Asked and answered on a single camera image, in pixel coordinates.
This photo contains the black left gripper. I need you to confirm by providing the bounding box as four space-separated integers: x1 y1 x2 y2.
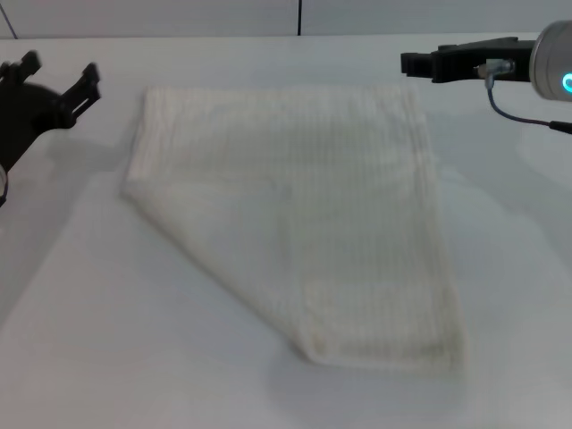
0 50 104 174

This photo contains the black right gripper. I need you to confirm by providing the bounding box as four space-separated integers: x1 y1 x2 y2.
400 37 536 85

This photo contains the white ribbed towel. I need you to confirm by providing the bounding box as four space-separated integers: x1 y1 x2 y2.
119 83 470 373

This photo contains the right gripper cable with connector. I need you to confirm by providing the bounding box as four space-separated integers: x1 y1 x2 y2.
475 57 572 135

